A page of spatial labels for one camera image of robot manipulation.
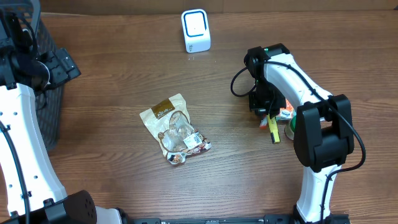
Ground red item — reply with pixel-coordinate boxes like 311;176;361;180
259;116;268;129

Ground yellow black item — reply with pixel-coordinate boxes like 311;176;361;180
267;115;280;144

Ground orange snack packet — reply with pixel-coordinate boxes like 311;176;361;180
276;100;296;121

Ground green lid jar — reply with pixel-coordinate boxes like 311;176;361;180
284;116;296;140

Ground brown snack pouch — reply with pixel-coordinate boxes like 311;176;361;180
140;93;211;165

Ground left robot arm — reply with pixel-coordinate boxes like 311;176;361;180
1;11;132;223

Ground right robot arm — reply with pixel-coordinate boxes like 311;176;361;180
244;44;354;223

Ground white barcode scanner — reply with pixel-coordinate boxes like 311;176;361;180
181;9;211;54

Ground grey plastic mesh basket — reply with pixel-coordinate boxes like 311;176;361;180
0;0;67;152

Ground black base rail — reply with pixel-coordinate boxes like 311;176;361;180
130;213;351;224

